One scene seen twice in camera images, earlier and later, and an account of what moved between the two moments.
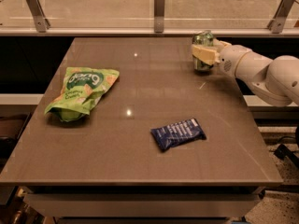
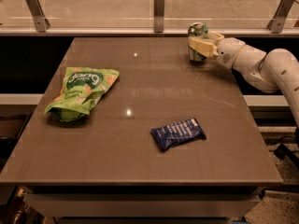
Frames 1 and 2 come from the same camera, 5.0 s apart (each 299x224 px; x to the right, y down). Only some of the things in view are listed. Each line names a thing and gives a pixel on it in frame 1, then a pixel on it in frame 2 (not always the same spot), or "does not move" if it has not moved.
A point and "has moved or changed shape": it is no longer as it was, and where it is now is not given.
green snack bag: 81,88 does not move
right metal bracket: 277,24 does not move
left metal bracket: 42,22 does not move
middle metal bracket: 159,10 does not move
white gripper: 231,58 → 227,52
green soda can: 203,37 has moved or changed shape
